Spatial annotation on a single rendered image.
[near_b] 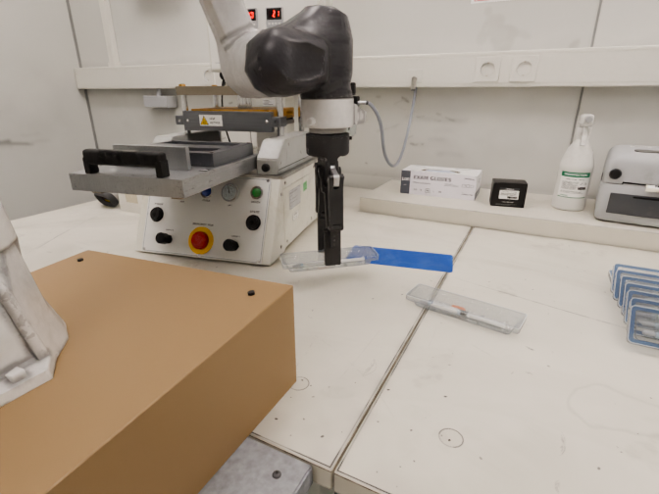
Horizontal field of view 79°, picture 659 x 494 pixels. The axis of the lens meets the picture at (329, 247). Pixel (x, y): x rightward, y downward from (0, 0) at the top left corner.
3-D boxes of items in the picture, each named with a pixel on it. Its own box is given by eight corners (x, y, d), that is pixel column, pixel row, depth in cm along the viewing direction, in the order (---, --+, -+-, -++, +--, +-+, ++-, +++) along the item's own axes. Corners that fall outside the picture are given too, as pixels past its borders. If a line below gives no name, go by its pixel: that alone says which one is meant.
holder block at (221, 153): (174, 151, 93) (172, 139, 92) (253, 154, 88) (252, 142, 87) (121, 162, 78) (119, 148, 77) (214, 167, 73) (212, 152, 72)
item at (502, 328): (403, 306, 70) (404, 294, 69) (418, 293, 74) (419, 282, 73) (517, 342, 60) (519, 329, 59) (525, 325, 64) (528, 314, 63)
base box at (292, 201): (240, 197, 142) (236, 147, 135) (344, 205, 132) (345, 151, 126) (134, 252, 93) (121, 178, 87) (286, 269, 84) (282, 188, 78)
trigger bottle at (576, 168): (549, 202, 117) (568, 113, 109) (582, 205, 114) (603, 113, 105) (551, 210, 110) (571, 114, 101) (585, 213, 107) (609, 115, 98)
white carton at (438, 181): (409, 185, 139) (411, 164, 136) (480, 192, 130) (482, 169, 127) (399, 192, 129) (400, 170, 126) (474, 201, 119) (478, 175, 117)
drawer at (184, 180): (177, 166, 96) (172, 132, 93) (262, 171, 90) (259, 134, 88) (73, 194, 69) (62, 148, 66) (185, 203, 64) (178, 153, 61)
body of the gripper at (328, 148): (301, 129, 72) (303, 181, 75) (310, 134, 64) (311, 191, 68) (342, 128, 73) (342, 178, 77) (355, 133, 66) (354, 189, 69)
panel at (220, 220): (141, 251, 93) (152, 172, 94) (262, 265, 85) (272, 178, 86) (135, 250, 91) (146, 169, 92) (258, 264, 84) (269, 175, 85)
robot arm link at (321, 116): (305, 99, 62) (306, 135, 64) (381, 97, 64) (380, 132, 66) (293, 97, 73) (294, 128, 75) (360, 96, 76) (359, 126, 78)
